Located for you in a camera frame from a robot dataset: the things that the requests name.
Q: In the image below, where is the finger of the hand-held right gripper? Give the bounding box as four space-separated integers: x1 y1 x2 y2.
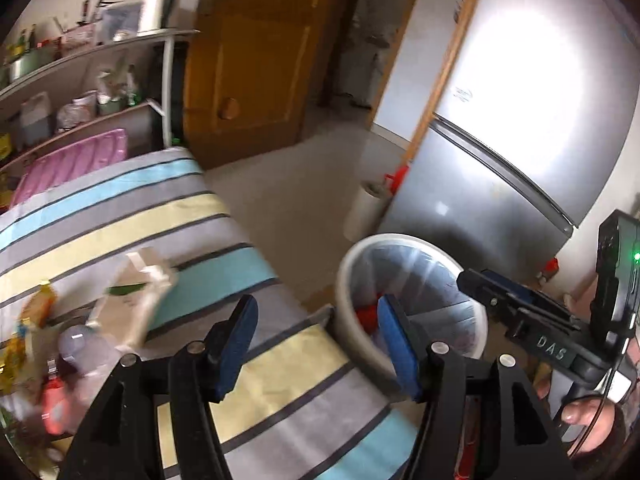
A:
480 269 583 328
457 270 581 341

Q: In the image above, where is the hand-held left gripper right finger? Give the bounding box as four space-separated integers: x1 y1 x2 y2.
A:
377 294 576 480

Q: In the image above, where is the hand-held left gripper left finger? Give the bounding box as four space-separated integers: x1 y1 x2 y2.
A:
60 294 260 480

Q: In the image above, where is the grey trash bin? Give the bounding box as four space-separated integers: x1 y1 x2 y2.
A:
335 232 488 396

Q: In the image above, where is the clear plastic cup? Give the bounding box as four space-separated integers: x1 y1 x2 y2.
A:
40 324 123 436

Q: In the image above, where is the person's right hand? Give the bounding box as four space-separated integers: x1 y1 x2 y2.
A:
537 375 626 453

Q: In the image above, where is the white paper roll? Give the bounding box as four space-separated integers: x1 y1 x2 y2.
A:
344 180 393 243

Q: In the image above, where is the striped tablecloth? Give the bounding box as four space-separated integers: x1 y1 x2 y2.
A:
0 146 426 480

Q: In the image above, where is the silver refrigerator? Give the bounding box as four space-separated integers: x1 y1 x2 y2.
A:
377 0 640 286

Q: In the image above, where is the yellow snack packet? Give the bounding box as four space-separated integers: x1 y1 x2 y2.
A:
0 280 58 411

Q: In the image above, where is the pink plastic storage lid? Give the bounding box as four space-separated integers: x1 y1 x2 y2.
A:
10 127 128 208

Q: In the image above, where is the green plastic basket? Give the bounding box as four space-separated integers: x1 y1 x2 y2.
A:
97 94 126 116

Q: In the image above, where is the white metal shelf rack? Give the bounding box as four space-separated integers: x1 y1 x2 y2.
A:
0 27 201 176

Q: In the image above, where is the wooden door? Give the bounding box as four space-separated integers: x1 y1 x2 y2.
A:
182 0 351 168

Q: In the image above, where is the white jerrycan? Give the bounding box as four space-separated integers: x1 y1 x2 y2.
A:
19 92 53 146

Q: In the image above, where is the clear plastic storage box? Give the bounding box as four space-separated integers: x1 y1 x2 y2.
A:
100 2 141 36

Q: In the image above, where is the white electric kettle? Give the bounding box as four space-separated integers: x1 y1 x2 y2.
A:
136 0 167 35

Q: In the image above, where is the pink plastic basket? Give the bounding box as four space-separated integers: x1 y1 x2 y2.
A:
57 22 98 51

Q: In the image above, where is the large steel basin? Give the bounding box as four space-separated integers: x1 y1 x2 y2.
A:
4 47 53 81

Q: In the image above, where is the wooden door frame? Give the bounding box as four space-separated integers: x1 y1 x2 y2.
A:
367 0 490 153

